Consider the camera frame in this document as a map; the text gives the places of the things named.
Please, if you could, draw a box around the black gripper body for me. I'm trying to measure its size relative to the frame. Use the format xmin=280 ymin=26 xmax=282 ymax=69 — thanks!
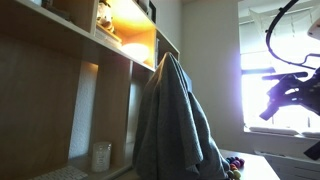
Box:
xmin=298 ymin=68 xmax=320 ymax=116

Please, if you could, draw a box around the short white cushion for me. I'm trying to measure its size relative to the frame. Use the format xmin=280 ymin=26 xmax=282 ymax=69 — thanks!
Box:
xmin=301 ymin=130 xmax=320 ymax=139

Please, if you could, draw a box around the white cabinet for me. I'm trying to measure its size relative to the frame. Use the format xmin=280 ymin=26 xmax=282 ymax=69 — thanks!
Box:
xmin=254 ymin=150 xmax=320 ymax=180

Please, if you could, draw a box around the dark horizontal bar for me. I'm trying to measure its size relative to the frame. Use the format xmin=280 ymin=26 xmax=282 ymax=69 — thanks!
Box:
xmin=241 ymin=66 xmax=277 ymax=76

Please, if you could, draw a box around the long white cushion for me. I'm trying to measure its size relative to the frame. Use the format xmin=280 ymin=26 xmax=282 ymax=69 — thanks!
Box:
xmin=248 ymin=125 xmax=301 ymax=137

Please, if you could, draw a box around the grey knitted cardigan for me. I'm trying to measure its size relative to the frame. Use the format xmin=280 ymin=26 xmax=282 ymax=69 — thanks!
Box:
xmin=132 ymin=51 xmax=231 ymax=180

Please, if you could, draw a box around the white bowl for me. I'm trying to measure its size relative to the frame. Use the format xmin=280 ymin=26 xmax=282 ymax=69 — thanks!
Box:
xmin=120 ymin=42 xmax=151 ymax=63

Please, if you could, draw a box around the stack of books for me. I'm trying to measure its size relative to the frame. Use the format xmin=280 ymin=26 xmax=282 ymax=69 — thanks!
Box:
xmin=94 ymin=24 xmax=123 ymax=50

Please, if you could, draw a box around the plush toy figure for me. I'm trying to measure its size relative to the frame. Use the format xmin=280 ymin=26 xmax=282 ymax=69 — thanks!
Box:
xmin=96 ymin=0 xmax=116 ymax=33

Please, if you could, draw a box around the white keyboard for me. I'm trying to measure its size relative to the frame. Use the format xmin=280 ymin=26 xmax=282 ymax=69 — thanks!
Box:
xmin=29 ymin=164 xmax=89 ymax=180

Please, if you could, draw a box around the wooden shelf unit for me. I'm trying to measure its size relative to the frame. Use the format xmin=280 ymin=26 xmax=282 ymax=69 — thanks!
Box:
xmin=0 ymin=0 xmax=181 ymax=180

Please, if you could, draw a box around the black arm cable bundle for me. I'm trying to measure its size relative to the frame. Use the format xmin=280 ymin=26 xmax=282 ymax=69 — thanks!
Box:
xmin=265 ymin=0 xmax=320 ymax=71

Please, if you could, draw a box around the colourful felt bead string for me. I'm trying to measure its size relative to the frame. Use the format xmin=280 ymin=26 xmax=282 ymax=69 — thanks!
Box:
xmin=225 ymin=155 xmax=247 ymax=180

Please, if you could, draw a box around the black picture frame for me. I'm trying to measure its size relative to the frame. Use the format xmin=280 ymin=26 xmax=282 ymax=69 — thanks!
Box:
xmin=148 ymin=0 xmax=158 ymax=24

